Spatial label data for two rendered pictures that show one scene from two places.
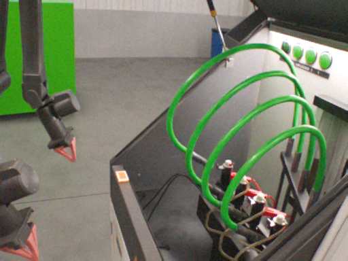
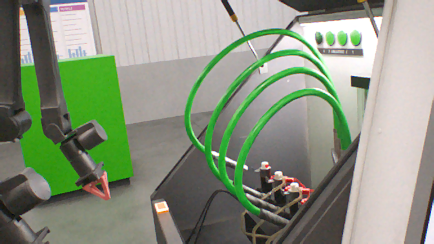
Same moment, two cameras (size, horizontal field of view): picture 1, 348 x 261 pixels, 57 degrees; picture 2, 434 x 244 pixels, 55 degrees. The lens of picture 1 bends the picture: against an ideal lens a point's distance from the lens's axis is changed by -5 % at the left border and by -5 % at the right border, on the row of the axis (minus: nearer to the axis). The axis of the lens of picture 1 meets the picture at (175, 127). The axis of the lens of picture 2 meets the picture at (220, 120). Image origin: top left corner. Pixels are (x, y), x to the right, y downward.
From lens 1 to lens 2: 27 cm
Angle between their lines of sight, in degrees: 13
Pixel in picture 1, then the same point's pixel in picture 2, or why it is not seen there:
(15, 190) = (24, 197)
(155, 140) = (197, 165)
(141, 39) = (205, 90)
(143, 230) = not seen: outside the picture
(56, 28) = (97, 87)
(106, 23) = (161, 77)
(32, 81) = (51, 115)
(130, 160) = (172, 192)
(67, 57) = (115, 118)
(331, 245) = (356, 206)
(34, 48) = (50, 80)
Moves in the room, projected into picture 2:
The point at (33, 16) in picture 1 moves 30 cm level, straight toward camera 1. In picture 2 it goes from (45, 47) to (35, 48)
